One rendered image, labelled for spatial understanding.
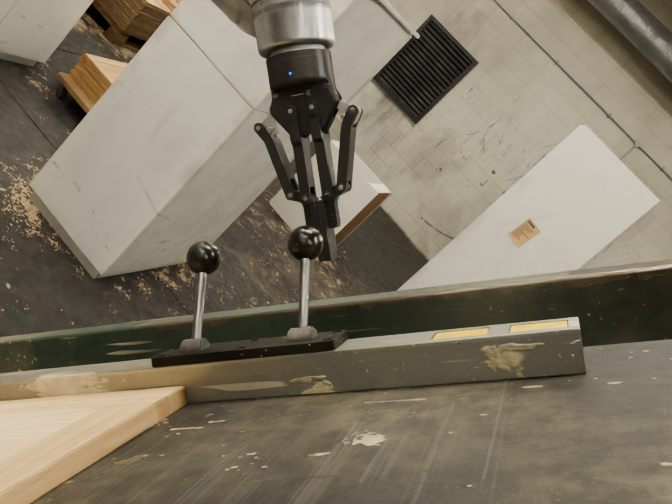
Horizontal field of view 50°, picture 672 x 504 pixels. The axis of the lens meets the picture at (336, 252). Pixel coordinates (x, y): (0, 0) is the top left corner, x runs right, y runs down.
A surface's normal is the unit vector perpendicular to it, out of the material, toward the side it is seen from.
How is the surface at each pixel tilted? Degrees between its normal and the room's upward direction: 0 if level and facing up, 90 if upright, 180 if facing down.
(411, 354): 90
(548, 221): 90
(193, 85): 90
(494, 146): 90
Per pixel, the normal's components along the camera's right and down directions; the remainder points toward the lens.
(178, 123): -0.32, 0.07
